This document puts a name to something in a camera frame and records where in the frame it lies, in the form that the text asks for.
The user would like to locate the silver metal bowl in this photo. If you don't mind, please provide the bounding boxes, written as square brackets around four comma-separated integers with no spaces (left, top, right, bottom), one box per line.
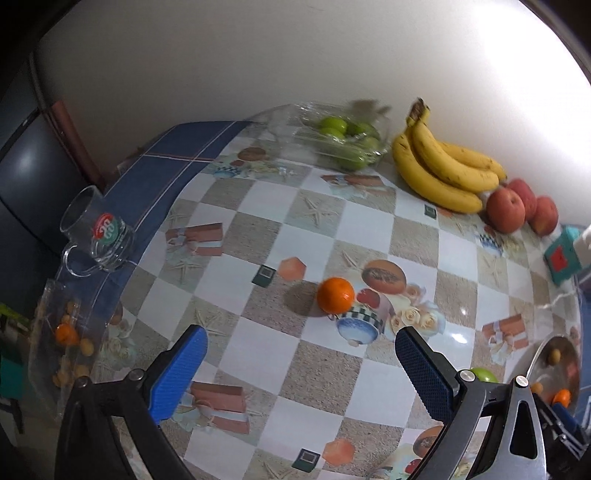
[525,335,583,416]

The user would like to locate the yellow banana bunch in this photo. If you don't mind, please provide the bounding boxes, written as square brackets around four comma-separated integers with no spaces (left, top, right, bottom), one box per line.
[392,98,509,214]

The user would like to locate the checkered printed tablecloth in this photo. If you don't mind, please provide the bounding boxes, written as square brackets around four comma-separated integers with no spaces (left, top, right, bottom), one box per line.
[28,104,583,480]

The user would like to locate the teal cube box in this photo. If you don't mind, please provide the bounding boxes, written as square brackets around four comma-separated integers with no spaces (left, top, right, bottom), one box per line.
[543,224,587,284]

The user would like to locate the pile of small green fruits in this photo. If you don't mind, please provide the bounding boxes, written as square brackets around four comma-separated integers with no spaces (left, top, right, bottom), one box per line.
[314,115,384,171]

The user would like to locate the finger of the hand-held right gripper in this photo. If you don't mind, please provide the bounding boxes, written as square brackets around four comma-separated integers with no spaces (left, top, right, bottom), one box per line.
[551,401,578,433]

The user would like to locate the red peach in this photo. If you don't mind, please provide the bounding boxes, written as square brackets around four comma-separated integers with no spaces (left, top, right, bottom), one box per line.
[486,188,526,234]
[529,196,559,236]
[505,179,537,221]

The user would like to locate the glass mug with round logo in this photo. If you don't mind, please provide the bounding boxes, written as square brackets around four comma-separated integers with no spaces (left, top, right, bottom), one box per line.
[59,185,136,278]

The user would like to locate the cluster of tan longans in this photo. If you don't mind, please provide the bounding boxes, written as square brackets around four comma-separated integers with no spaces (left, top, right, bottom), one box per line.
[52,300,100,388]

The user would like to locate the brown wooden post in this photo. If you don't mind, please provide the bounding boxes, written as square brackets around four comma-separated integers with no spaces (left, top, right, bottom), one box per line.
[50,100,109,185]

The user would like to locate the green plastic stool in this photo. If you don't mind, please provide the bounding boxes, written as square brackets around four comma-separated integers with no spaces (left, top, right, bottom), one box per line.
[0,302,28,435]

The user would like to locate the clear plastic clamshell box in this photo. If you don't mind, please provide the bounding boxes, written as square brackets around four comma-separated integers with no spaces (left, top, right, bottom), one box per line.
[268,102,393,172]

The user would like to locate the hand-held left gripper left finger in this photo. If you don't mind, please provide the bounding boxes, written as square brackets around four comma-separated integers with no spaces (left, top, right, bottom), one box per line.
[54,324,209,480]

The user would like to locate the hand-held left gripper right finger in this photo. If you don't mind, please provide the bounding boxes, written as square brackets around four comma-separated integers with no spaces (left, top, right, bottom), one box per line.
[396,325,551,480]

